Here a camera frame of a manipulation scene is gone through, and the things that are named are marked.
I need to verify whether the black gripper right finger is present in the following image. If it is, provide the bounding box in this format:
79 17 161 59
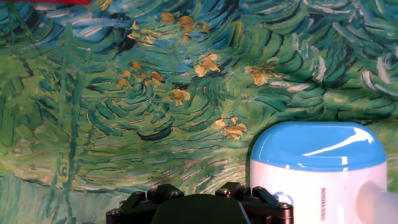
214 182 295 224

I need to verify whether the red ring stacking toy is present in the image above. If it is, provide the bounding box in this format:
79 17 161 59
0 0 91 6

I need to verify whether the white blue desk lamp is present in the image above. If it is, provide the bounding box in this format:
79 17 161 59
248 121 398 224

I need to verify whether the green painted landscape cloth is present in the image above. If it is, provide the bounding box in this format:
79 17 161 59
0 0 398 224

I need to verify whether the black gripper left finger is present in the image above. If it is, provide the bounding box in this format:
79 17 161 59
105 183 185 224

